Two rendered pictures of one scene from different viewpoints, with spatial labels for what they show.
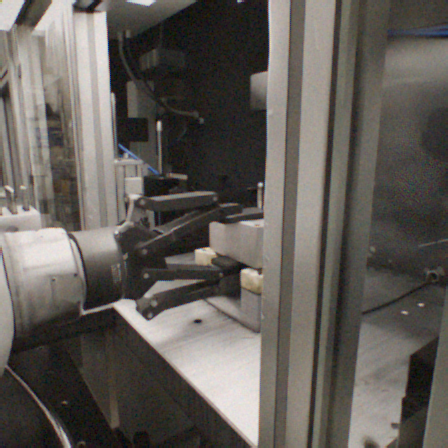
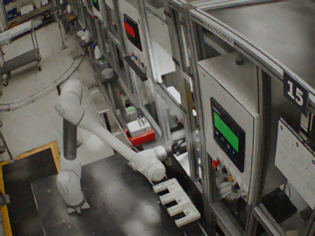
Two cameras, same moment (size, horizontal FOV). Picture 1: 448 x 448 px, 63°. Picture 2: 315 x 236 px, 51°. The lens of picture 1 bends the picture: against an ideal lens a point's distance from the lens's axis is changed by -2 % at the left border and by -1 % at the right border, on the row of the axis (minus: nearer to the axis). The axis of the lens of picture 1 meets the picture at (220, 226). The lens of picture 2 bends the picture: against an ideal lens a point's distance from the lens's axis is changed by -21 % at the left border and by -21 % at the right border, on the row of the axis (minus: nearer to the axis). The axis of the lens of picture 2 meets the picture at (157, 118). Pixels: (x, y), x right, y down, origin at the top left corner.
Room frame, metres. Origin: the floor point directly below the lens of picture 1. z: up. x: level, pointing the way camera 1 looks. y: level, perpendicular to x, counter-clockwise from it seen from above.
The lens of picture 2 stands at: (-1.36, -0.45, 2.55)
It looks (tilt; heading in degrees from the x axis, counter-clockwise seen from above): 36 degrees down; 19
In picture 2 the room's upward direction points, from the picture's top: 10 degrees counter-clockwise
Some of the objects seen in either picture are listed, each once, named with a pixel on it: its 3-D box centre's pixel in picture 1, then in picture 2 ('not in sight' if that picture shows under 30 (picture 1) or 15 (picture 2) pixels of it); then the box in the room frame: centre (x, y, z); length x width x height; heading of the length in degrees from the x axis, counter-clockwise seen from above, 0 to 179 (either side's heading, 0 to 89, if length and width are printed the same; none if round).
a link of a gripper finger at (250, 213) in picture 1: (240, 215); not in sight; (0.44, -0.02, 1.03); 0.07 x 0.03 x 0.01; 126
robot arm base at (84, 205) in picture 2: not in sight; (75, 202); (0.06, 0.75, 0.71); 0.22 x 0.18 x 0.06; 35
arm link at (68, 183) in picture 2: not in sight; (68, 186); (0.08, 0.76, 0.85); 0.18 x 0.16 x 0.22; 16
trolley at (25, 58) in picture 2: not in sight; (17, 50); (3.13, 3.43, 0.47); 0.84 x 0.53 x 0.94; 119
